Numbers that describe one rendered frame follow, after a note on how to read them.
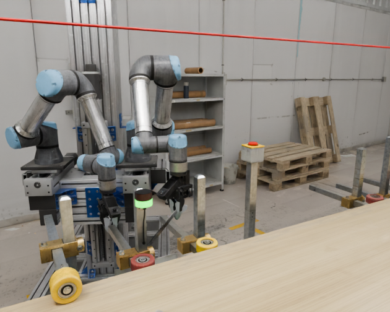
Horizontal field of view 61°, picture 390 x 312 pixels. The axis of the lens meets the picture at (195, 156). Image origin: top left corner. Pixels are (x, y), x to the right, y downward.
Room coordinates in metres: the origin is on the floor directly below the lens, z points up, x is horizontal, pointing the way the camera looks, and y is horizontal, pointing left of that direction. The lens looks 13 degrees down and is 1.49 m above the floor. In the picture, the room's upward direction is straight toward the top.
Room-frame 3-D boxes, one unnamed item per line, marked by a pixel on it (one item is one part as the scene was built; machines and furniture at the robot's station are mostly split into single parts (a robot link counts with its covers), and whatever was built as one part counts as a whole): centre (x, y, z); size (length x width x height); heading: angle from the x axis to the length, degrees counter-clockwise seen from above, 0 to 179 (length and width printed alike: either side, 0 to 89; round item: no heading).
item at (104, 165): (1.37, 0.39, 1.12); 0.09 x 0.08 x 0.11; 58
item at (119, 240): (1.16, 0.27, 0.84); 0.43 x 0.03 x 0.04; 29
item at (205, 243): (1.11, -0.04, 0.85); 0.08 x 0.08 x 0.11
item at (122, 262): (1.11, 0.22, 0.85); 0.14 x 0.06 x 0.05; 119
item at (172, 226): (1.28, 0.05, 0.84); 0.44 x 0.03 x 0.04; 29
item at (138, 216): (1.12, 0.20, 0.87); 0.04 x 0.04 x 0.48; 29
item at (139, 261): (0.99, 0.17, 0.85); 0.08 x 0.08 x 0.11
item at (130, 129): (1.84, 0.32, 1.21); 0.13 x 0.12 x 0.14; 103
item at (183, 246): (1.23, 0.00, 0.84); 0.14 x 0.06 x 0.05; 119
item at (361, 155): (1.72, -0.89, 0.90); 0.04 x 0.04 x 0.48; 29
